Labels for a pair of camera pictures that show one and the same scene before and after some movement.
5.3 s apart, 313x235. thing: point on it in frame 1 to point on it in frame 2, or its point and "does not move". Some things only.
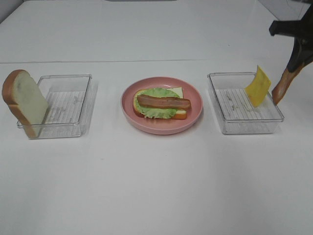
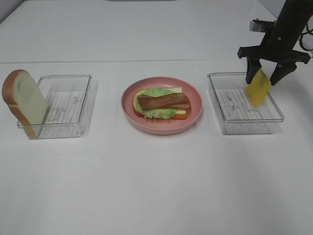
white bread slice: [180, 114] does not move
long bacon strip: [287, 78] to [169, 101]
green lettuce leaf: [155, 112] does not move
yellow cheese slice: [258, 90] does not move
